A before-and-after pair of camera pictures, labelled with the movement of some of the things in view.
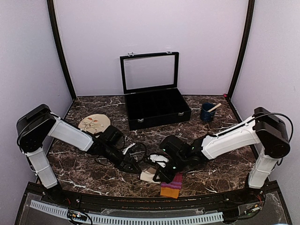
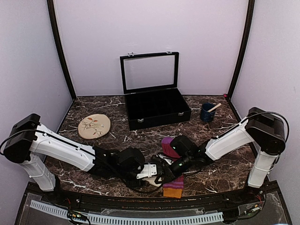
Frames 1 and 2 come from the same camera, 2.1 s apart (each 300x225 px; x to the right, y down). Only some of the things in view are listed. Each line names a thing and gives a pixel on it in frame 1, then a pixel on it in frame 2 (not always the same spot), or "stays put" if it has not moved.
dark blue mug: x=206 y=116 stays put
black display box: x=150 y=84 stays put
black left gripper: x=124 y=164 → x=136 y=184
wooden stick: x=215 y=107 stays put
